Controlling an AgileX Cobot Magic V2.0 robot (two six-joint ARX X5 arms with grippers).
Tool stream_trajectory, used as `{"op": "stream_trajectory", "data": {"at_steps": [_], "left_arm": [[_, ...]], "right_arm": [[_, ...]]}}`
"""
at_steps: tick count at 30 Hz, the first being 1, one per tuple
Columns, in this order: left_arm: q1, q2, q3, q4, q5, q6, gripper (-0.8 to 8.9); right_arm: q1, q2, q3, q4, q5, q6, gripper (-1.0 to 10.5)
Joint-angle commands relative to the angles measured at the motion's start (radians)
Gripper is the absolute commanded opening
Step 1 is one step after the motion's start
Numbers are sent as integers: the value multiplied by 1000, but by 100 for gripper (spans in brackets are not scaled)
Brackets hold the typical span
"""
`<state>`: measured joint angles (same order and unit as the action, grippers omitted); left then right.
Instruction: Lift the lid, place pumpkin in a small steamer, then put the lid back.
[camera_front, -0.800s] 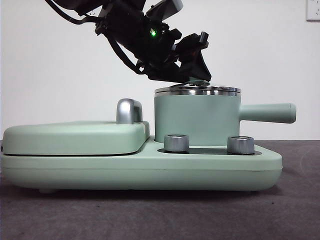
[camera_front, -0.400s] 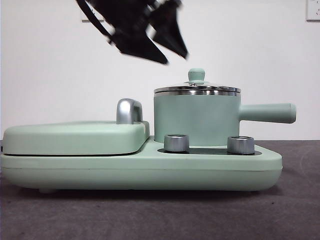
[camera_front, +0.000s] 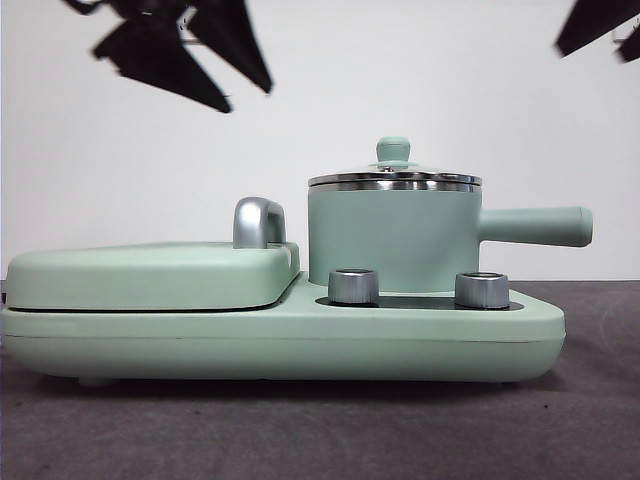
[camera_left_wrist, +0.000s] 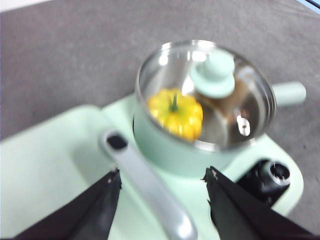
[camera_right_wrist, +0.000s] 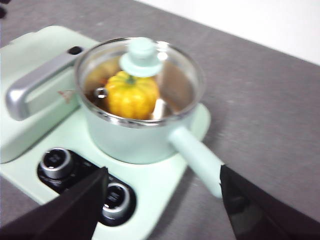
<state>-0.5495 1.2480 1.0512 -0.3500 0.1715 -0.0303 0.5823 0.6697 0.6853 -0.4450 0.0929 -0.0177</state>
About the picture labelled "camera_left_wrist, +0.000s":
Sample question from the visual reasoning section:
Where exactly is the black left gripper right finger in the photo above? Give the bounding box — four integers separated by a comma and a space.
201, 166, 317, 240

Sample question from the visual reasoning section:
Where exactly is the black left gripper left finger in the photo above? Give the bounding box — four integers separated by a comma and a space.
14, 167, 123, 240

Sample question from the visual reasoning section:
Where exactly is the yellow toy pumpkin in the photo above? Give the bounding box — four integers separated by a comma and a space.
146, 87, 204, 143

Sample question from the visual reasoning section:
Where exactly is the glass lid with green knob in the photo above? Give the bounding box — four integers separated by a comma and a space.
134, 39, 278, 153

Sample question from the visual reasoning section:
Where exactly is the silver control knob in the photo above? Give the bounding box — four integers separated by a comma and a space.
268, 162, 291, 186

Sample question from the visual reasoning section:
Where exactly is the green breakfast machine base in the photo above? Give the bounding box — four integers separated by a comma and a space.
101, 96, 305, 240

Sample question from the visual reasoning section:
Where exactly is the green pot with stick handle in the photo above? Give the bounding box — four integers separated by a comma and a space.
132, 39, 308, 177

